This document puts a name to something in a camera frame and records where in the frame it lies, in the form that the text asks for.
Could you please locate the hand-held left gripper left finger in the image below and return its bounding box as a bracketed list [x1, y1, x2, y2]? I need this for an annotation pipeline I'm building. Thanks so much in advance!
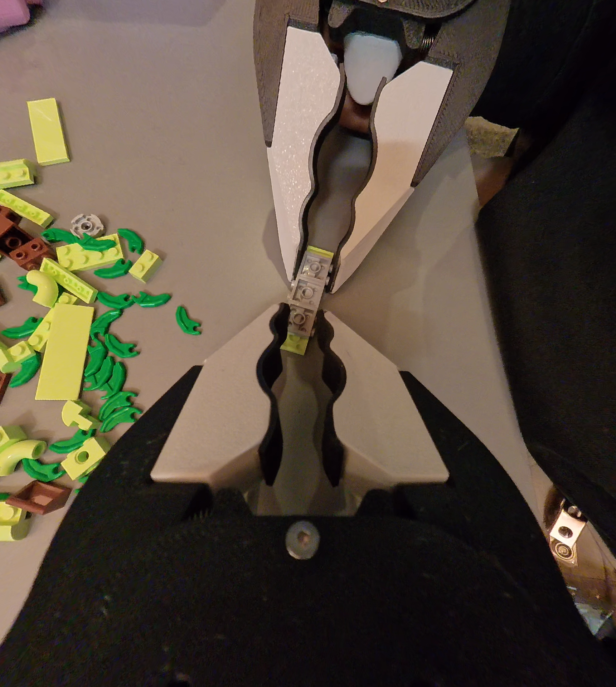
[149, 303, 287, 487]

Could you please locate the lime long studded plate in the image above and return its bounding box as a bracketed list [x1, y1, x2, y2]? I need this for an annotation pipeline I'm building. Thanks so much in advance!
[280, 246, 336, 356]

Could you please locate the person's right hand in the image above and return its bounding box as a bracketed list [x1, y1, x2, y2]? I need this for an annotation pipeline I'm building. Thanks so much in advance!
[338, 99, 375, 135]

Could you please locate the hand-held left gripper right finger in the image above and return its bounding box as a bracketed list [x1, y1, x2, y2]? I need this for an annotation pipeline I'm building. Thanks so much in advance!
[319, 313, 452, 512]

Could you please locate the small lime plate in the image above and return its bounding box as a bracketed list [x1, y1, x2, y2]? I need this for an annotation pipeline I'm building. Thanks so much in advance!
[128, 249, 165, 284]

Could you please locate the pile of mixed toy bricks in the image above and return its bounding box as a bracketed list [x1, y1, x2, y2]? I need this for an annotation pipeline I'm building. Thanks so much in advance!
[0, 158, 171, 542]

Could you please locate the lime smooth tile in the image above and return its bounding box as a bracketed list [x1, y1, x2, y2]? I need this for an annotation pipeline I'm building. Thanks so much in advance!
[27, 98, 71, 166]

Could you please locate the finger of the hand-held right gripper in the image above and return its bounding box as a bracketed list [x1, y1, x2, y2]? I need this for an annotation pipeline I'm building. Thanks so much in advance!
[329, 60, 455, 295]
[266, 27, 347, 283]

